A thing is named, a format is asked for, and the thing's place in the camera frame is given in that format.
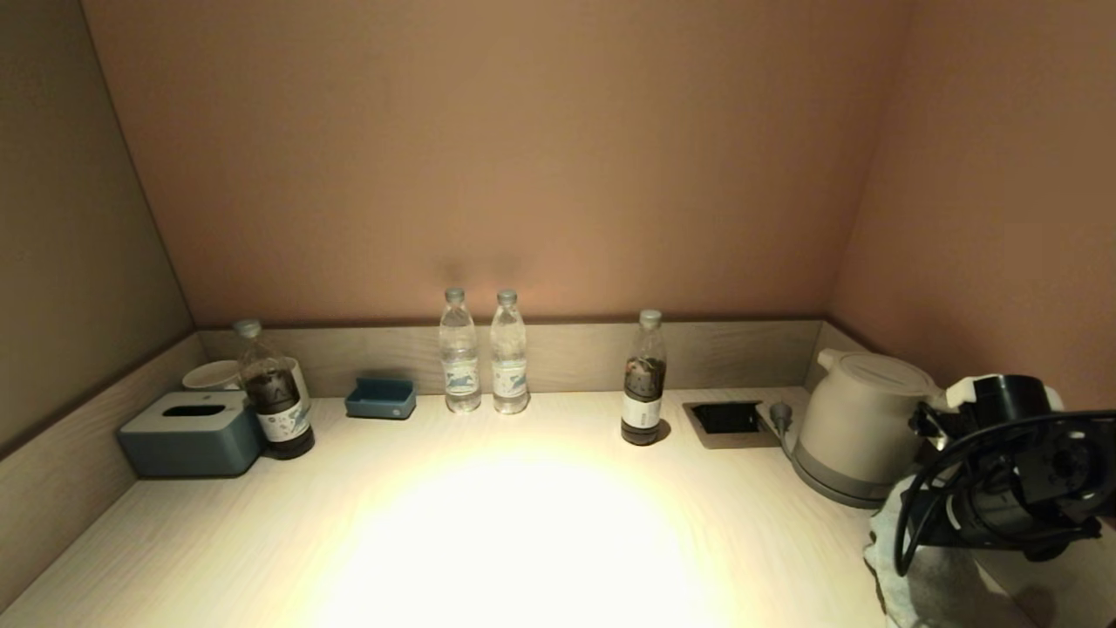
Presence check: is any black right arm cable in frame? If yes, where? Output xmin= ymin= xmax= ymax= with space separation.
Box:
xmin=894 ymin=410 xmax=1116 ymax=578

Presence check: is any blue-grey tissue box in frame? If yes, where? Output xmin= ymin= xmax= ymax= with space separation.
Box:
xmin=119 ymin=392 xmax=266 ymax=479

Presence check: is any dark tea bottle white label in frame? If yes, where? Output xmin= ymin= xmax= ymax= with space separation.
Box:
xmin=620 ymin=310 xmax=668 ymax=447

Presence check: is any light blue-grey cleaning cloth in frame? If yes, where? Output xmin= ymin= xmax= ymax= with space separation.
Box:
xmin=863 ymin=475 xmax=1038 ymax=628

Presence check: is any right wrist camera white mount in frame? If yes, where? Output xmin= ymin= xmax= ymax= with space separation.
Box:
xmin=946 ymin=373 xmax=1066 ymax=437

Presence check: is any small blue tray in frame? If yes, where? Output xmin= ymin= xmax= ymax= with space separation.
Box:
xmin=345 ymin=378 xmax=418 ymax=421

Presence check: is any dark drink bottle patterned label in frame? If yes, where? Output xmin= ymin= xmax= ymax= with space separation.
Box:
xmin=234 ymin=320 xmax=316 ymax=461

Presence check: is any white ceramic cup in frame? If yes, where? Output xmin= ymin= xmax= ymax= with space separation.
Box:
xmin=182 ymin=361 xmax=243 ymax=393

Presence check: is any beige electric kettle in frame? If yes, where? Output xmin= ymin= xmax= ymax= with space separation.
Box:
xmin=795 ymin=349 xmax=951 ymax=500

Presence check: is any clear water bottle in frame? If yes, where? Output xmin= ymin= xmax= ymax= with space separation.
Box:
xmin=490 ymin=290 xmax=531 ymax=416
xmin=439 ymin=288 xmax=482 ymax=414

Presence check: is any recessed black power socket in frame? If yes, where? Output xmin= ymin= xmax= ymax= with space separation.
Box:
xmin=682 ymin=400 xmax=781 ymax=450

